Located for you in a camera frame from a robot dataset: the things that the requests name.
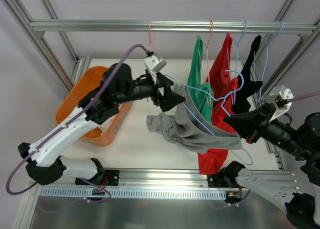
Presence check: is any blue hanger of black top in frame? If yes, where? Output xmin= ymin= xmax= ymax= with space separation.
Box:
xmin=252 ymin=20 xmax=285 ymax=106

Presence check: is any grey tank top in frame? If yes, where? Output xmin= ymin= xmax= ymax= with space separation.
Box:
xmin=146 ymin=83 xmax=243 ymax=154

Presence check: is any aluminium hanging rail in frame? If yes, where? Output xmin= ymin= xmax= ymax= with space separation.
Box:
xmin=29 ymin=19 xmax=319 ymax=36

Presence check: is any black tank top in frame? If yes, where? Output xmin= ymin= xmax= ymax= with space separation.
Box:
xmin=231 ymin=35 xmax=263 ymax=114

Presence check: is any blue hanger of red top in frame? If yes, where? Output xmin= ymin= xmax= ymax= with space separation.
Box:
xmin=230 ymin=20 xmax=248 ymax=105

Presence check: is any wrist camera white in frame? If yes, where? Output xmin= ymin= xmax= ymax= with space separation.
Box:
xmin=143 ymin=51 xmax=167 ymax=84
xmin=267 ymin=84 xmax=294 ymax=121

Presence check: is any green tank top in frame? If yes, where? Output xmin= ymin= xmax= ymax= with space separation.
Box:
xmin=187 ymin=36 xmax=214 ymax=124

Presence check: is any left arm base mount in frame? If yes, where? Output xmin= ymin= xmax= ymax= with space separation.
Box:
xmin=103 ymin=169 xmax=120 ymax=187

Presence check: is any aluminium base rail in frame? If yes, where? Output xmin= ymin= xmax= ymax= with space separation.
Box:
xmin=116 ymin=168 xmax=300 ymax=190

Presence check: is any red tank top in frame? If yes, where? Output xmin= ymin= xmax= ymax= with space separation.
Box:
xmin=198 ymin=33 xmax=238 ymax=175

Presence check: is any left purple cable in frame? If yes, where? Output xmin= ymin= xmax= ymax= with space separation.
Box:
xmin=6 ymin=44 xmax=151 ymax=195

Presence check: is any white tank top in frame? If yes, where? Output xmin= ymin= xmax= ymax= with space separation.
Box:
xmin=97 ymin=118 xmax=113 ymax=135

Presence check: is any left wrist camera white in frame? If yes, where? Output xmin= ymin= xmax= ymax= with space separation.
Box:
xmin=143 ymin=51 xmax=167 ymax=84

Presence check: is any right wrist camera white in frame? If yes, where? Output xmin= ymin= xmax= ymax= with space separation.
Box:
xmin=267 ymin=84 xmax=294 ymax=121

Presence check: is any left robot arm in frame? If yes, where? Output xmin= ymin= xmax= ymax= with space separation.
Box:
xmin=18 ymin=63 xmax=185 ymax=185

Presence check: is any pink hanger of green top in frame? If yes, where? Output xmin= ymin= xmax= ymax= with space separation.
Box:
xmin=202 ymin=19 xmax=215 ymax=107

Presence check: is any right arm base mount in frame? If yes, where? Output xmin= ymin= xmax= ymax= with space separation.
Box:
xmin=207 ymin=171 xmax=251 ymax=210

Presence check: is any slotted white cable duct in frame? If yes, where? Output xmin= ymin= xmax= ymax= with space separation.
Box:
xmin=39 ymin=186 xmax=227 ymax=201

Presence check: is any orange plastic tub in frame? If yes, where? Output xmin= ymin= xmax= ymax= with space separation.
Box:
xmin=54 ymin=66 xmax=133 ymax=147

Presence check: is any blue hanger of grey top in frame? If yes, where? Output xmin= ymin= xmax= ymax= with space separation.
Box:
xmin=183 ymin=70 xmax=254 ymax=166

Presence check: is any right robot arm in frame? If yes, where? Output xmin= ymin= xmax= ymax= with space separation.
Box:
xmin=222 ymin=103 xmax=320 ymax=229

